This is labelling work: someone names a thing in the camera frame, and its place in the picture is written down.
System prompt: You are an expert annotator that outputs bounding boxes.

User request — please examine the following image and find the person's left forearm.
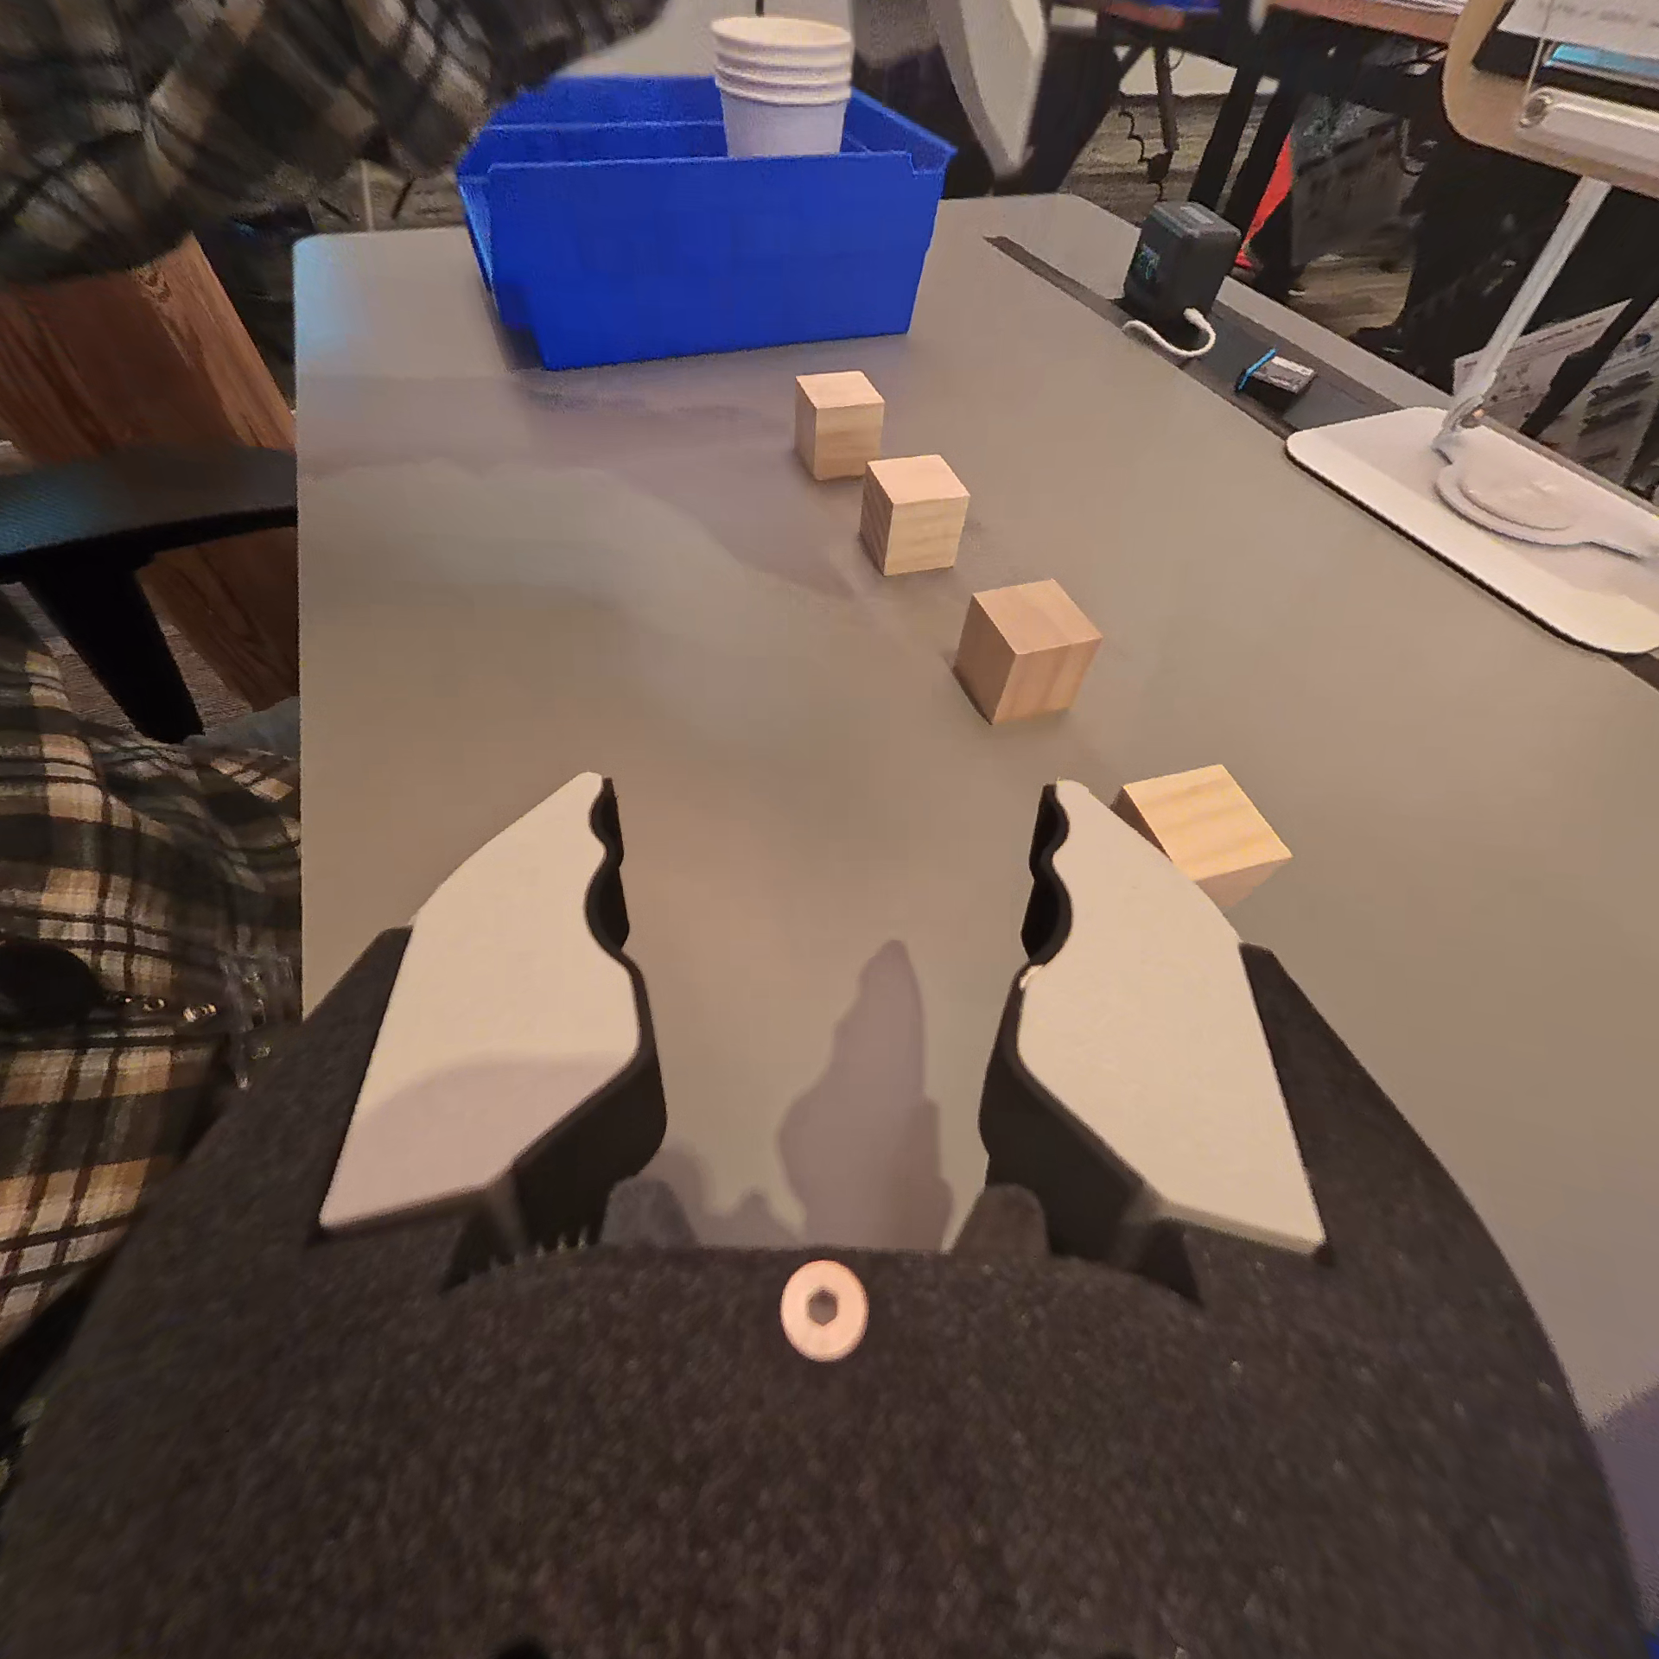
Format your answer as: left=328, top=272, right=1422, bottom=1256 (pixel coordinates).
left=0, top=0, right=665, bottom=280

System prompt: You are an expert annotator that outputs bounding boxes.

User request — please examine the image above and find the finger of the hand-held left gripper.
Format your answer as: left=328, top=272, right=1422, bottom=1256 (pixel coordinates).
left=926, top=0, right=1047, bottom=176

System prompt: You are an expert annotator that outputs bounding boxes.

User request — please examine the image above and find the black chair armrest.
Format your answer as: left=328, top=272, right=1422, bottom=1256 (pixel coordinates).
left=0, top=446, right=300, bottom=742

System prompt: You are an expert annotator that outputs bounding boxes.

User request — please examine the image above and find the wooden cube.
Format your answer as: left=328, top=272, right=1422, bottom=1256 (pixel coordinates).
left=954, top=578, right=1104, bottom=725
left=1114, top=764, right=1294, bottom=908
left=861, top=454, right=972, bottom=575
left=794, top=371, right=885, bottom=482

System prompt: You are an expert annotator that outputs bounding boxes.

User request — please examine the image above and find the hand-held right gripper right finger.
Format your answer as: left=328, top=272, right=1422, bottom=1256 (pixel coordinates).
left=981, top=780, right=1327, bottom=1256

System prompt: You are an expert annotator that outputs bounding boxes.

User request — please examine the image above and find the small black battery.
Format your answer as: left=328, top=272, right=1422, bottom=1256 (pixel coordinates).
left=1234, top=351, right=1323, bottom=415

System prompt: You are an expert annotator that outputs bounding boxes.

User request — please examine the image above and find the orange traffic cone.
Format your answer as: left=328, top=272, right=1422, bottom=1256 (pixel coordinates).
left=1230, top=130, right=1297, bottom=274

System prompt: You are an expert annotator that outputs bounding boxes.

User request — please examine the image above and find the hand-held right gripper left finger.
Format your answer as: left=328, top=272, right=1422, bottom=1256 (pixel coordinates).
left=318, top=774, right=669, bottom=1232

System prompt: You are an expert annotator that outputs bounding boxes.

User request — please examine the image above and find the blue plastic bin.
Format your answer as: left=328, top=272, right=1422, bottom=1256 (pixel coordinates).
left=456, top=75, right=958, bottom=373

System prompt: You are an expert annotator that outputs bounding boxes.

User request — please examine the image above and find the black charging block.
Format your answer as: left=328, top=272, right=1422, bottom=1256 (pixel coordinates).
left=1122, top=199, right=1244, bottom=326

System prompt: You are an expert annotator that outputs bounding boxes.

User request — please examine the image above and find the printed paper leaflet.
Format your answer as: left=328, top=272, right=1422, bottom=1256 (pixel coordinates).
left=1452, top=300, right=1659, bottom=488

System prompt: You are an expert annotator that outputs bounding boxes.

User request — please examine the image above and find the person's plaid shirt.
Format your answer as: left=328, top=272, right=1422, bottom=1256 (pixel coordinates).
left=0, top=608, right=306, bottom=1355

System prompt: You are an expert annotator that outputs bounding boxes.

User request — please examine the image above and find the printed instruction sheet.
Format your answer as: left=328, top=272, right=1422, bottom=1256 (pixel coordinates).
left=1491, top=0, right=1659, bottom=47

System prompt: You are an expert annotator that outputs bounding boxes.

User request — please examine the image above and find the brown wooden cabinet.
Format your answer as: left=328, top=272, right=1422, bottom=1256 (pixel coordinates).
left=0, top=233, right=302, bottom=707

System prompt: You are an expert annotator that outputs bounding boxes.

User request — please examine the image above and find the wooden office table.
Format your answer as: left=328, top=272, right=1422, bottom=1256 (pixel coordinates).
left=1102, top=0, right=1459, bottom=195

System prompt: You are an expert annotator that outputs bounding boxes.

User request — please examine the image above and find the patterned storage crate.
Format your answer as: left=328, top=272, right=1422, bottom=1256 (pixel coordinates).
left=1290, top=122, right=1408, bottom=260

